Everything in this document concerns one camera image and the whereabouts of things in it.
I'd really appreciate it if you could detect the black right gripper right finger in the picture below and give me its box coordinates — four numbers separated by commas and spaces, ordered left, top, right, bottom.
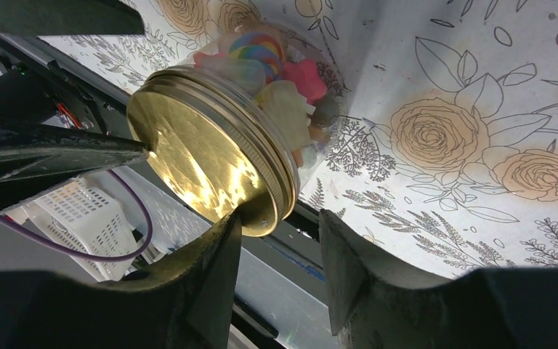
319, 210, 558, 348

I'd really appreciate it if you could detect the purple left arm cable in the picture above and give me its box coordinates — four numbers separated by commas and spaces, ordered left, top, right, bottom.
0, 169, 154, 263

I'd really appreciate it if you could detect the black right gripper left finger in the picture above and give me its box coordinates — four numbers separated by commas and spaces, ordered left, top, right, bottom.
0, 213, 242, 348

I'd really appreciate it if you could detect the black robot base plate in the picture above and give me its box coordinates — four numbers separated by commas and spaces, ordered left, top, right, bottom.
0, 31, 328, 349

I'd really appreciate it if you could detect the clear round glass jar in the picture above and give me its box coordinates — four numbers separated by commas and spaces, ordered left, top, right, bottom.
188, 21, 341, 188

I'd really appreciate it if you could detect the round cream jar lid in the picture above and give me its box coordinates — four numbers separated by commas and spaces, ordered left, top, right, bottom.
126, 65, 299, 237

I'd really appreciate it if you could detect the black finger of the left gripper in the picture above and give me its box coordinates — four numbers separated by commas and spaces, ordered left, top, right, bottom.
0, 123, 148, 214
0, 0, 145, 36

